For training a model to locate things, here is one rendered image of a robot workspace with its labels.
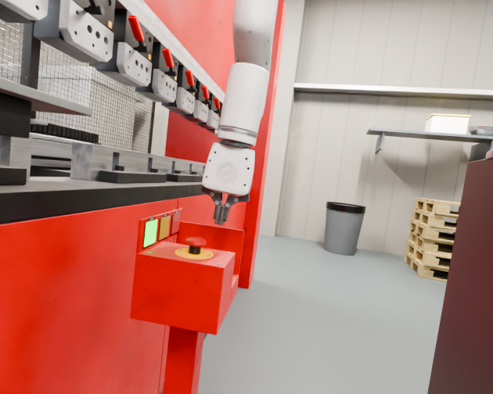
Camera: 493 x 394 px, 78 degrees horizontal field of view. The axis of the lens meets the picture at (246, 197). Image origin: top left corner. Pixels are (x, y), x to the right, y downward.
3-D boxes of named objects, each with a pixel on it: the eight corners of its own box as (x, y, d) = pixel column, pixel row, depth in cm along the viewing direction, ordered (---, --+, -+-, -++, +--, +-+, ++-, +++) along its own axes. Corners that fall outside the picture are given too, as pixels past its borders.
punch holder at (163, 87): (156, 92, 102) (162, 42, 101) (134, 91, 103) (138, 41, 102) (175, 103, 117) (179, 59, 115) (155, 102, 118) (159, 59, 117)
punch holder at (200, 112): (197, 116, 141) (200, 80, 140) (180, 115, 143) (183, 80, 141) (206, 123, 156) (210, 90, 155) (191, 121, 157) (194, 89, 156)
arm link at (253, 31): (244, 1, 74) (228, 127, 76) (235, -47, 58) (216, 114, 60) (281, 4, 73) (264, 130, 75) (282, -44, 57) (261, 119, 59)
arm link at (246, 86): (223, 130, 70) (214, 123, 61) (234, 73, 69) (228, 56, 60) (258, 137, 69) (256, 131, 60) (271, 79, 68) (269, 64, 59)
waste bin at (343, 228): (355, 250, 455) (362, 205, 449) (361, 259, 402) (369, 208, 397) (319, 244, 465) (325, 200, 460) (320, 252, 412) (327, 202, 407)
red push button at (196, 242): (201, 261, 55) (203, 241, 55) (180, 257, 55) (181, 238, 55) (206, 256, 59) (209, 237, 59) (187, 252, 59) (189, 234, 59)
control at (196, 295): (216, 335, 52) (228, 232, 50) (129, 318, 54) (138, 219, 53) (236, 292, 72) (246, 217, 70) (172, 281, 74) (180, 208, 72)
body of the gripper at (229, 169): (208, 134, 62) (198, 188, 63) (257, 143, 60) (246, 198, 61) (217, 138, 69) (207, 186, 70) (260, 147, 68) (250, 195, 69)
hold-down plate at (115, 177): (116, 183, 79) (117, 172, 79) (98, 180, 80) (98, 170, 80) (166, 182, 109) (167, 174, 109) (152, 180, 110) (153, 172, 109)
